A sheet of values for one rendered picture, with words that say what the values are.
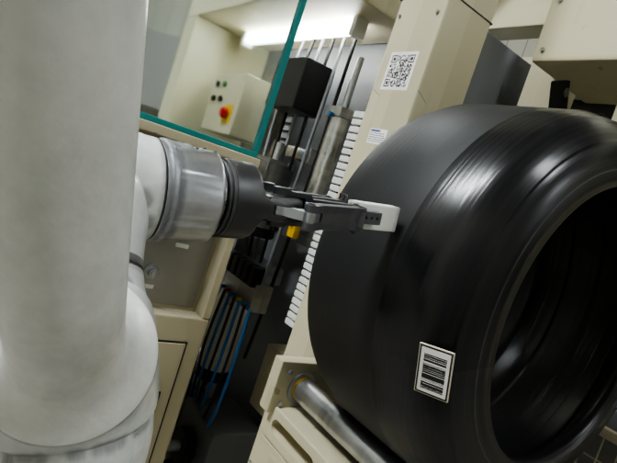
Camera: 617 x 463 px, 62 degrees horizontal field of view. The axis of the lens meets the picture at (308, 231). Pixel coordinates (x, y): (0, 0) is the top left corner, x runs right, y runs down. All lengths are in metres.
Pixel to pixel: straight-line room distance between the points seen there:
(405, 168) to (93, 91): 0.54
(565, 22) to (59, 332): 1.11
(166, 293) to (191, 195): 0.74
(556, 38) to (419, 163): 0.59
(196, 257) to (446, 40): 0.67
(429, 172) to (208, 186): 0.31
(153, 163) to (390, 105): 0.66
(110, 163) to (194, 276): 0.98
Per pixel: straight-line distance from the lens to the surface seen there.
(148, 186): 0.42
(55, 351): 0.25
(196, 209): 0.43
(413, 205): 0.63
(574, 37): 1.18
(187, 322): 1.15
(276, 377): 0.92
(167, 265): 1.14
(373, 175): 0.71
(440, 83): 1.02
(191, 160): 0.44
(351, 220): 0.52
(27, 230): 0.21
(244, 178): 0.46
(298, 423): 0.92
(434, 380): 0.60
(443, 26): 1.02
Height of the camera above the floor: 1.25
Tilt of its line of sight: 5 degrees down
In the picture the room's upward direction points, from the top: 18 degrees clockwise
